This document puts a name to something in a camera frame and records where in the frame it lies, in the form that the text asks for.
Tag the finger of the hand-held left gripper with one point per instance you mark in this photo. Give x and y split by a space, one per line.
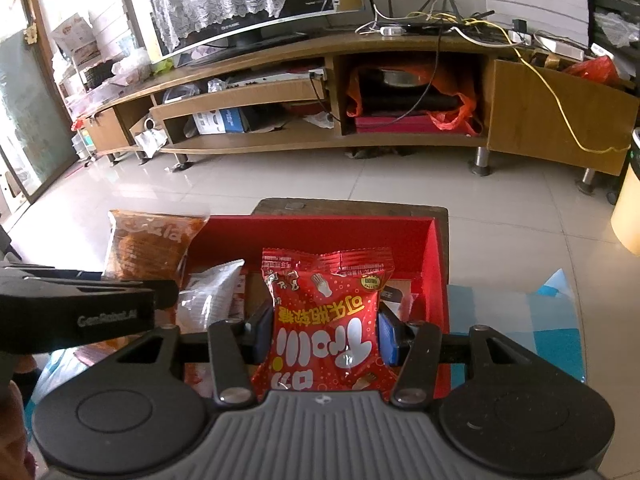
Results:
166 296

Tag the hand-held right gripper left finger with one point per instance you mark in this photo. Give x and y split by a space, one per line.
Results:
262 332

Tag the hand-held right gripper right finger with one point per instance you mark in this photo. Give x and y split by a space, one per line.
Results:
390 337

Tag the silver foil snack packet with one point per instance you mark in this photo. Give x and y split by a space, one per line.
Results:
210 295

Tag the orange spicy snack packet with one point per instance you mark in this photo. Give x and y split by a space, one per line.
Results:
145 250

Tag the red candy packet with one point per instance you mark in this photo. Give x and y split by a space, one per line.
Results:
325 330

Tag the red cardboard box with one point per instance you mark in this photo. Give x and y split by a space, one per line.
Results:
431 280

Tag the person's left hand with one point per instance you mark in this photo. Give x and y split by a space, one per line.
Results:
15 410

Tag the clear pastry packet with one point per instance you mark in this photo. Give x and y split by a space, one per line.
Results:
397 297

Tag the blue checkered tablecloth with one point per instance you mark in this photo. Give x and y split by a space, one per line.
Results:
525 330

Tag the white paper packet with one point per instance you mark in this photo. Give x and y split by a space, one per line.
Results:
149 141

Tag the white plastic drawer cart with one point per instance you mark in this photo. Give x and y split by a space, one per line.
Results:
82 140

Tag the blue and white box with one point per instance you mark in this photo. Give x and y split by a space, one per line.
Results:
220 121

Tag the glass sliding door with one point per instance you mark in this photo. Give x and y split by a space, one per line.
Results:
35 125

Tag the pink flat box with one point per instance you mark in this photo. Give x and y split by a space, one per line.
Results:
400 125

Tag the black cooker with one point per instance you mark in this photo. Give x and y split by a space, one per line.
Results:
400 92

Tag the silver set-top box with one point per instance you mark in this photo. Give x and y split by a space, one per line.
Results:
275 76

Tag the wooden TV stand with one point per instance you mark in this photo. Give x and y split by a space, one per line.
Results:
540 110

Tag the yellow bin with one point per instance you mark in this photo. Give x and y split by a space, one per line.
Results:
627 200

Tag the printed cardboard box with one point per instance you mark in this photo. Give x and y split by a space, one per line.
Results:
72 32

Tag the white power adapter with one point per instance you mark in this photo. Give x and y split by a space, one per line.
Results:
392 30

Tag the black router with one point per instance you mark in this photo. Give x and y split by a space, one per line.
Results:
425 26

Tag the small orange plastic bag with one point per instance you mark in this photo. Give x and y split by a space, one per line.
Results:
595 67

